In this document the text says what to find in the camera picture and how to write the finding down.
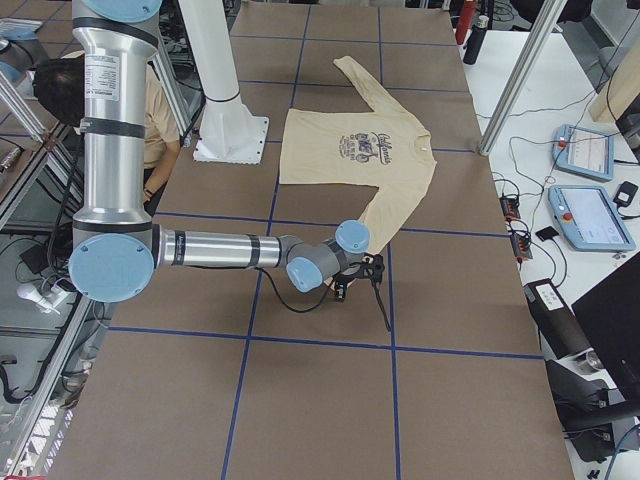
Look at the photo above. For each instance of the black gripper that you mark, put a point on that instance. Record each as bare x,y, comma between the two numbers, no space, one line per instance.
343,282

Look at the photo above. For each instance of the cream long sleeve shirt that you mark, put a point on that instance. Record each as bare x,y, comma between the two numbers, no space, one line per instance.
387,148

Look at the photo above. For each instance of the seated person beige shirt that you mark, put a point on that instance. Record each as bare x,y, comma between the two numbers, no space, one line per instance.
92,94

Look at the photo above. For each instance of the blue teach pendant near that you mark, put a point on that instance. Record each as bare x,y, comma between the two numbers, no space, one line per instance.
588,220

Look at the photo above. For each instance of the blue teach pendant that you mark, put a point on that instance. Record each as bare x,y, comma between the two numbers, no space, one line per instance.
583,152
588,220

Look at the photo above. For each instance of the black monitor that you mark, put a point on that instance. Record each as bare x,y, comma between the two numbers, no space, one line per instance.
608,315

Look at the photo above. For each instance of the blue teach pendant far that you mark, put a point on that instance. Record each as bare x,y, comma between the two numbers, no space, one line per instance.
583,152

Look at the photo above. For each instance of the black water bottle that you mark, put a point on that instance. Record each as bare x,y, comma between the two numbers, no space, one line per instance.
475,40

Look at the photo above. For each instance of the red bottle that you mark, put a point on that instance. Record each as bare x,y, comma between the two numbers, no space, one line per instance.
466,15

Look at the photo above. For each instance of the white power strip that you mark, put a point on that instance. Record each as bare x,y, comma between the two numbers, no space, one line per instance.
46,302

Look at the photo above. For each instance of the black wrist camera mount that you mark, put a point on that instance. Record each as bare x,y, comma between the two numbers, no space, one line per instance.
369,267

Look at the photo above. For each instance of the white camera stand pillar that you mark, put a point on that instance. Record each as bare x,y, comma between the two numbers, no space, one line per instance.
228,131

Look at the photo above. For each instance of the aluminium frame post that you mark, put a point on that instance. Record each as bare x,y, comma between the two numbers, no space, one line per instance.
536,40

